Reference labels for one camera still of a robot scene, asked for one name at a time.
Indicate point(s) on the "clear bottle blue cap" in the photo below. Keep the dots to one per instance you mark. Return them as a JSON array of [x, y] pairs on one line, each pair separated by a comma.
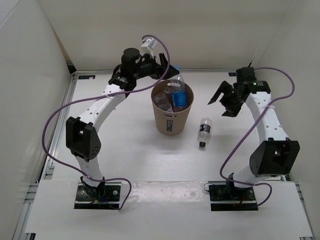
[[178, 92]]

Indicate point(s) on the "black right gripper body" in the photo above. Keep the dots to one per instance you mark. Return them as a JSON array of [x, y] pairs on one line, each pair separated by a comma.
[[232, 94]]

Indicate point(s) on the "clear bottle black label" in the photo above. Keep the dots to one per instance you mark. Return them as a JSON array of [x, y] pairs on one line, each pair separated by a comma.
[[204, 133]]

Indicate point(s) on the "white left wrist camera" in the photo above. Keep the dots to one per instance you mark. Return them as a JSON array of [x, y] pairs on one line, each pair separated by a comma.
[[148, 46]]

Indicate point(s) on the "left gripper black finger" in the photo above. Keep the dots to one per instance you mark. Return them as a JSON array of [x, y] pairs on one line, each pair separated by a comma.
[[172, 72], [163, 60]]

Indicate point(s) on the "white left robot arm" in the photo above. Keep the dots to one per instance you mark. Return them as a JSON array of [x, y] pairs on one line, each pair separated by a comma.
[[82, 132]]

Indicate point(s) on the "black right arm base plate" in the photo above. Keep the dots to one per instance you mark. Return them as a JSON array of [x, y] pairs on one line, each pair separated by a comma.
[[227, 198]]

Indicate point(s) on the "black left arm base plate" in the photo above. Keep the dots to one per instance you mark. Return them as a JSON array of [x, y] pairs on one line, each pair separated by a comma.
[[107, 199]]

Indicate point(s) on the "beige round waste bin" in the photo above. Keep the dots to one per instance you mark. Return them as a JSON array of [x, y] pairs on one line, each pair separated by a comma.
[[168, 120]]

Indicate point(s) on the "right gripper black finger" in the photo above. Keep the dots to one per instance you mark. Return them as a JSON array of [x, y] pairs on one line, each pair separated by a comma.
[[223, 88], [232, 110]]

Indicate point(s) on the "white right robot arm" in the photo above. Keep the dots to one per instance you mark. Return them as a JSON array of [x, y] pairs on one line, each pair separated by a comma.
[[276, 152]]

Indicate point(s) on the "clear bottle blue orange label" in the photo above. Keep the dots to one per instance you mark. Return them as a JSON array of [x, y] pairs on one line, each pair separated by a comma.
[[163, 100]]

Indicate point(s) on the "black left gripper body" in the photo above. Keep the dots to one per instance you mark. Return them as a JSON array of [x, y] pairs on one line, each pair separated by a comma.
[[149, 68]]

